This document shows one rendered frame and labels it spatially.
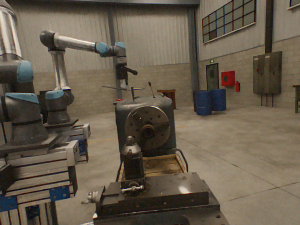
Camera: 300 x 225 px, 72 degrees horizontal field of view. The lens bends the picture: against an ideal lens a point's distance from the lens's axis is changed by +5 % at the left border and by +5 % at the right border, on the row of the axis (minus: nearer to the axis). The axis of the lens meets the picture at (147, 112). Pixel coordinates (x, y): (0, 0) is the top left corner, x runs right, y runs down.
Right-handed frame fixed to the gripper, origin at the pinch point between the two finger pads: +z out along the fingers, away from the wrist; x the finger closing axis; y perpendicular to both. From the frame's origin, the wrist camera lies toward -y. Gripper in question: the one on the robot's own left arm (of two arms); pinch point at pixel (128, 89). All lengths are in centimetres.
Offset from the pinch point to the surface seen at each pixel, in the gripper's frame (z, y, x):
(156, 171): 46, -14, 49
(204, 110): 118, -242, -585
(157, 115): 18.7, -19.7, 23.6
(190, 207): 43, -24, 89
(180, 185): 38, -22, 82
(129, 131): 28.2, 0.6, 23.5
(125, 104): 10.8, 3.1, 5.6
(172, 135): 38.1, -30.7, 8.0
